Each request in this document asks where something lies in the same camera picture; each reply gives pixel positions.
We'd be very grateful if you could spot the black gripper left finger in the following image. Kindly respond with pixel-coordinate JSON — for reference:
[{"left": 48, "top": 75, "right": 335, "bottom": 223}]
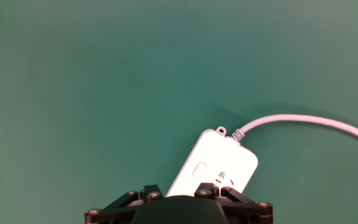
[{"left": 84, "top": 184, "right": 164, "bottom": 224}]

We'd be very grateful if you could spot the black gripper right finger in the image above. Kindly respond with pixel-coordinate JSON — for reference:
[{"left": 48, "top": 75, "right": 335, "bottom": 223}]
[{"left": 194, "top": 182, "right": 273, "bottom": 224}]

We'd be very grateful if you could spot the white four-socket power strip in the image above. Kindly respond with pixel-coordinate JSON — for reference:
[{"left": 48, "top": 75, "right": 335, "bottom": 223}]
[{"left": 165, "top": 126, "right": 259, "bottom": 198}]

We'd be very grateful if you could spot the green table mat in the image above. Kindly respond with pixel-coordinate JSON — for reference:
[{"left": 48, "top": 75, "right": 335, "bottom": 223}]
[{"left": 0, "top": 0, "right": 358, "bottom": 224}]

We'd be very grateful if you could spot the white power strip cable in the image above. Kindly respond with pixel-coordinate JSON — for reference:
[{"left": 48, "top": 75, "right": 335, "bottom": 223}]
[{"left": 230, "top": 113, "right": 358, "bottom": 147}]

